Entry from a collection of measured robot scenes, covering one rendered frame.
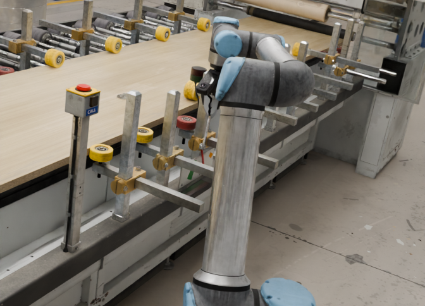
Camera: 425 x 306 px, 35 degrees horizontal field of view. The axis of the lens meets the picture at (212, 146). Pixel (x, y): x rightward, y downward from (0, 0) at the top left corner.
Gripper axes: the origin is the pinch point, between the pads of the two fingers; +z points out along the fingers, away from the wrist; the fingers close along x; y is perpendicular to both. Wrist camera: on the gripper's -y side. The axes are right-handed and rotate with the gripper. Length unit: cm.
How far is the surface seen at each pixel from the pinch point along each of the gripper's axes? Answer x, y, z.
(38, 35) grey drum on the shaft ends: 155, 79, 20
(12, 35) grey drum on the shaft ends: 158, 61, 18
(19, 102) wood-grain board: 71, -23, 10
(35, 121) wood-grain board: 54, -34, 10
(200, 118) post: 7.9, 8.4, 5.7
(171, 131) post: 6.0, -16.3, 3.6
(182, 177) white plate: 5.1, -4.4, 26.1
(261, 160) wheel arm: -18.8, 12.5, 15.6
